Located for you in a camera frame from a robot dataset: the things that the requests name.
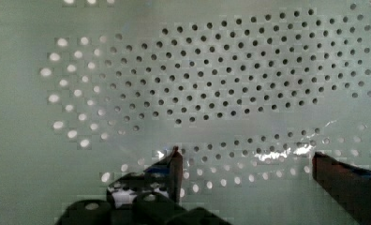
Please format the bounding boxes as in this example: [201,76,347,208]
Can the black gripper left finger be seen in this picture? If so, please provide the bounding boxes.
[144,145,183,203]

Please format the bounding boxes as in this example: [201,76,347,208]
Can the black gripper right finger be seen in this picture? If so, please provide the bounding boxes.
[312,152,371,225]

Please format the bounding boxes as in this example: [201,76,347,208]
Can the mint green plastic strainer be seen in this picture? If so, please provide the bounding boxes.
[0,0,371,225]

